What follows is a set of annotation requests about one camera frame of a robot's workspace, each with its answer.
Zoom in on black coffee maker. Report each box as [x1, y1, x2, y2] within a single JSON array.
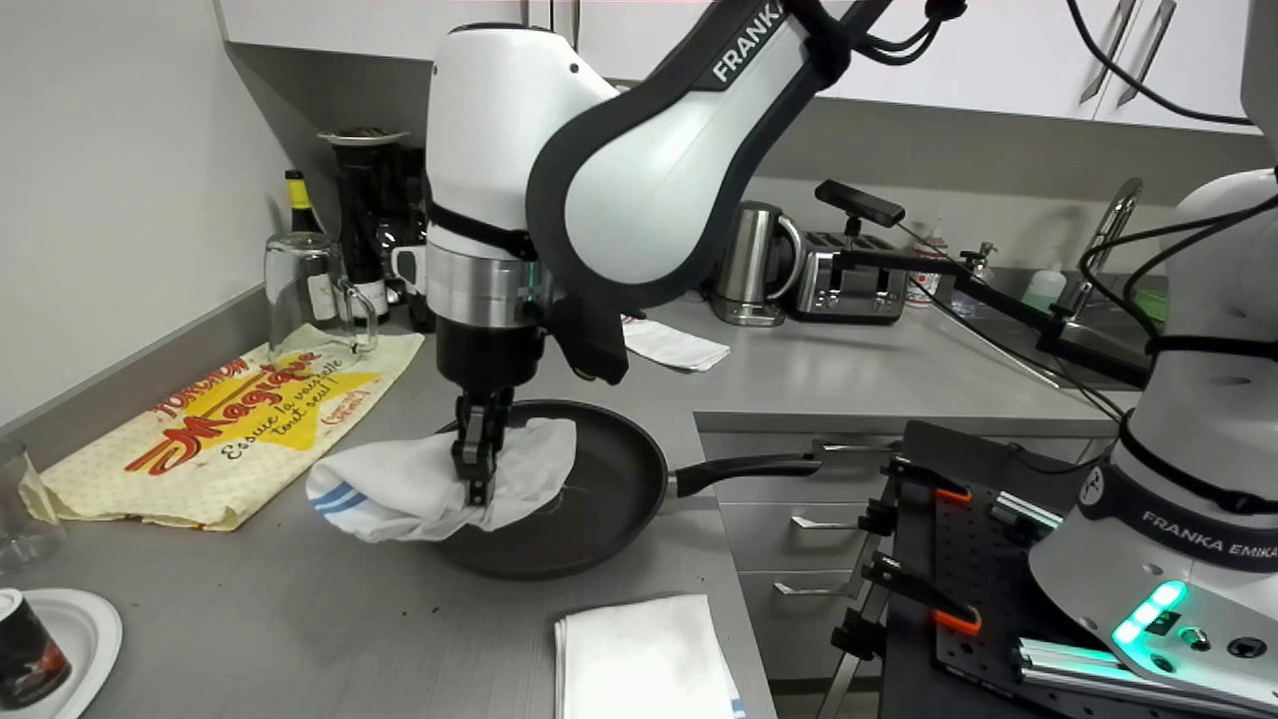
[[325, 129, 434, 332]]

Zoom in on black mug red print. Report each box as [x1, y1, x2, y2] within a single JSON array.
[[0, 586, 74, 710]]

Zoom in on white cloth on counter back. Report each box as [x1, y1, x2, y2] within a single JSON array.
[[623, 320, 729, 373]]

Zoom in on silver toaster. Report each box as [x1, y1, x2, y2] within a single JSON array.
[[786, 233, 908, 322]]

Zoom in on orange and black clamp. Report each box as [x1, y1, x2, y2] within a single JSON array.
[[831, 453, 984, 666]]

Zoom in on upper white cabinets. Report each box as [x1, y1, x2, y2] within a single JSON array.
[[217, 0, 1278, 135]]

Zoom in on clear glass jar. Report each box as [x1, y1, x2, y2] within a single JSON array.
[[265, 233, 345, 353]]

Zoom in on black perforated mounting board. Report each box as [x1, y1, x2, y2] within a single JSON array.
[[880, 421, 1124, 719]]

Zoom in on white dish cloth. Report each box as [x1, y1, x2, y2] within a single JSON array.
[[303, 421, 581, 543]]

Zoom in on yellow red printed bag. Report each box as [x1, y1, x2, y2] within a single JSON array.
[[20, 332, 425, 533]]

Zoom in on folded white cloth red stripe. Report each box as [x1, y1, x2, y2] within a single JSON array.
[[557, 594, 746, 719]]

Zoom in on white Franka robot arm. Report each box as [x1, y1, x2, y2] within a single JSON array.
[[414, 0, 966, 509]]

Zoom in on white plate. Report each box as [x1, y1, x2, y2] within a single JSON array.
[[0, 586, 123, 719]]

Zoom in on dark wine bottle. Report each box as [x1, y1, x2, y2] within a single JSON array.
[[283, 170, 335, 328]]

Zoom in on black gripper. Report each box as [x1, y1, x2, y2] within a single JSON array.
[[434, 320, 542, 509]]

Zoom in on black frying pan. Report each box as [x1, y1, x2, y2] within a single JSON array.
[[441, 398, 819, 581]]

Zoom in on stainless steel kettle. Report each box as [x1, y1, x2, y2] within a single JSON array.
[[710, 201, 805, 328]]

